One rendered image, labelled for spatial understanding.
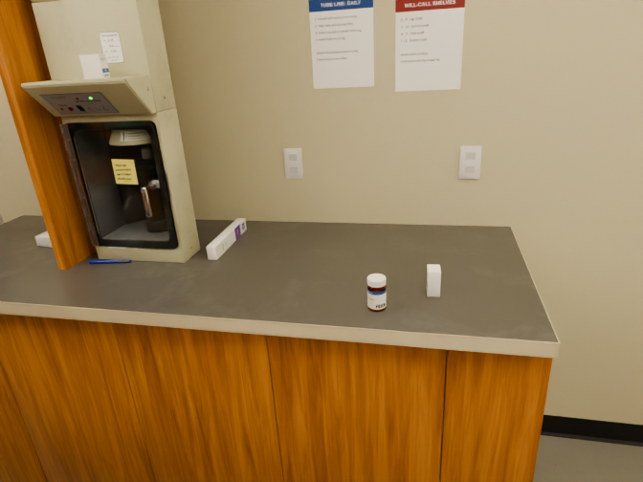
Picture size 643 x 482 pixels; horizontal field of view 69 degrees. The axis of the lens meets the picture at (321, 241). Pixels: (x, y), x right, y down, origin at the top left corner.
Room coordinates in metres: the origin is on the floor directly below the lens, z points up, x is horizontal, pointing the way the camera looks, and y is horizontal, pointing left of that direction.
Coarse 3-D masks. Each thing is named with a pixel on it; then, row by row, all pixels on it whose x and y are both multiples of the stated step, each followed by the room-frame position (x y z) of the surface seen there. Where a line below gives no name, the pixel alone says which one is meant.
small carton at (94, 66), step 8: (80, 56) 1.31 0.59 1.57; (88, 56) 1.31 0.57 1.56; (96, 56) 1.31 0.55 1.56; (104, 56) 1.35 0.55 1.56; (88, 64) 1.31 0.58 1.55; (96, 64) 1.31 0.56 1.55; (104, 64) 1.34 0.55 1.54; (88, 72) 1.31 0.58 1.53; (96, 72) 1.31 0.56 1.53; (104, 72) 1.33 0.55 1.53
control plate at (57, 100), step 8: (40, 96) 1.34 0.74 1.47; (48, 96) 1.34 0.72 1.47; (56, 96) 1.33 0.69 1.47; (64, 96) 1.33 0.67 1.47; (72, 96) 1.32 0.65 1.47; (80, 96) 1.32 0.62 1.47; (88, 96) 1.31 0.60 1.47; (96, 96) 1.31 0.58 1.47; (56, 104) 1.36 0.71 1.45; (64, 104) 1.36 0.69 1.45; (72, 104) 1.35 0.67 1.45; (80, 104) 1.35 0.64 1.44; (88, 104) 1.34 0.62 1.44; (96, 104) 1.34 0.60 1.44; (104, 104) 1.33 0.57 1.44; (64, 112) 1.39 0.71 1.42; (72, 112) 1.38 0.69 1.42; (80, 112) 1.38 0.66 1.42; (88, 112) 1.37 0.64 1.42; (96, 112) 1.37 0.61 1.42; (104, 112) 1.36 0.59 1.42; (112, 112) 1.36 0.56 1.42
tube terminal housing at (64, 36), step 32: (64, 0) 1.41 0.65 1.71; (96, 0) 1.39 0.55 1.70; (128, 0) 1.37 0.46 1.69; (64, 32) 1.42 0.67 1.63; (96, 32) 1.39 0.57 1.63; (128, 32) 1.37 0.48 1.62; (160, 32) 1.45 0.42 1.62; (64, 64) 1.42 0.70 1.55; (128, 64) 1.38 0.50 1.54; (160, 64) 1.42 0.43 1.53; (160, 96) 1.39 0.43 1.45; (160, 128) 1.36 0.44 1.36; (192, 224) 1.45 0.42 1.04; (128, 256) 1.41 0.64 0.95; (160, 256) 1.38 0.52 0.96
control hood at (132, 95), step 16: (48, 80) 1.41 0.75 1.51; (64, 80) 1.32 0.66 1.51; (80, 80) 1.28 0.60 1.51; (96, 80) 1.27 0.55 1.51; (112, 80) 1.26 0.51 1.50; (128, 80) 1.26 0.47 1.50; (144, 80) 1.33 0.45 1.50; (32, 96) 1.35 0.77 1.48; (112, 96) 1.30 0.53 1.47; (128, 96) 1.29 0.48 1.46; (144, 96) 1.32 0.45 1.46; (128, 112) 1.35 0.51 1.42; (144, 112) 1.34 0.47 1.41
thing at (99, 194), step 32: (96, 128) 1.40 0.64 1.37; (128, 128) 1.37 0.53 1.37; (96, 160) 1.40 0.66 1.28; (160, 160) 1.35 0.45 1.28; (96, 192) 1.41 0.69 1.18; (128, 192) 1.38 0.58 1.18; (160, 192) 1.36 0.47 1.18; (96, 224) 1.42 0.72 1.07; (128, 224) 1.39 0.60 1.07; (160, 224) 1.36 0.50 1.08
